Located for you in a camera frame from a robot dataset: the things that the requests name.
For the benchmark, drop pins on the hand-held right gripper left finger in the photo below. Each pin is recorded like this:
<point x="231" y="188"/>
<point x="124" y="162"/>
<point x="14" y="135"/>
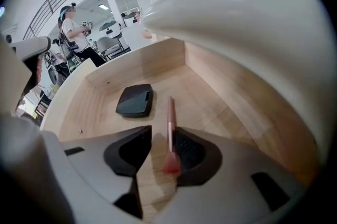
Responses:
<point x="123" y="157"/>

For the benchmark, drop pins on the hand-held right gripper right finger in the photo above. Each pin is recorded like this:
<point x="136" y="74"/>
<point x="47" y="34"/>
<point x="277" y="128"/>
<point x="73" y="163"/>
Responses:
<point x="200" y="160"/>

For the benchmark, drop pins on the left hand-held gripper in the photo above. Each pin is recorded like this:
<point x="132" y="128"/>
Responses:
<point x="31" y="73"/>

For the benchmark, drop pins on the pink thin stick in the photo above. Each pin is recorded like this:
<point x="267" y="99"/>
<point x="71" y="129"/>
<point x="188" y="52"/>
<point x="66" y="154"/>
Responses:
<point x="171" y="123"/>

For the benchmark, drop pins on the black compact case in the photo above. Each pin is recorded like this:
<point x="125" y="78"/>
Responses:
<point x="134" y="100"/>

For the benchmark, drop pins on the wooden drawer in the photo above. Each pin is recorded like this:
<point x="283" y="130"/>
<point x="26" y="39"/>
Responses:
<point x="205" y="102"/>

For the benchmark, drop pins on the white dressing table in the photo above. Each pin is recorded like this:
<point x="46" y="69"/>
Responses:
<point x="237" y="12"/>

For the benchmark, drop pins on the white rounded machine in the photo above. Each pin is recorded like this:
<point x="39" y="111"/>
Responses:
<point x="131" y="19"/>
<point x="110" y="29"/>

